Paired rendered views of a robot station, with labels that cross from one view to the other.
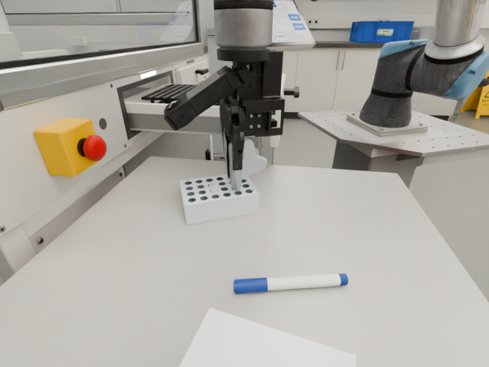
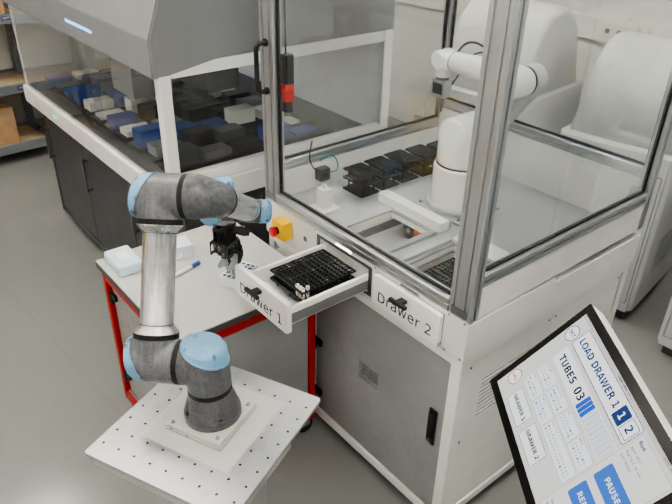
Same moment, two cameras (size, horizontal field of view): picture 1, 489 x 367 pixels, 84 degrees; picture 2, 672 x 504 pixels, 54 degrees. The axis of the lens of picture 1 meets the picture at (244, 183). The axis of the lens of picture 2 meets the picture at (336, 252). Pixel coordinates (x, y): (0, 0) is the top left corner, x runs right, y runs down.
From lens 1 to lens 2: 2.51 m
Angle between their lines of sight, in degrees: 104
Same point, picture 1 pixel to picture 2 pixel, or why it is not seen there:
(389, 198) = not seen: hidden behind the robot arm
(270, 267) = (195, 272)
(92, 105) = (302, 227)
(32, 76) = (285, 202)
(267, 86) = (216, 236)
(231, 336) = (183, 244)
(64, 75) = (294, 209)
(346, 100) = not seen: outside the picture
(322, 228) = (189, 291)
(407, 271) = not seen: hidden behind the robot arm
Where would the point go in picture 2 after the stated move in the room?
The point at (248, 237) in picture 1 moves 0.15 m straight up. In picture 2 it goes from (212, 275) to (208, 239)
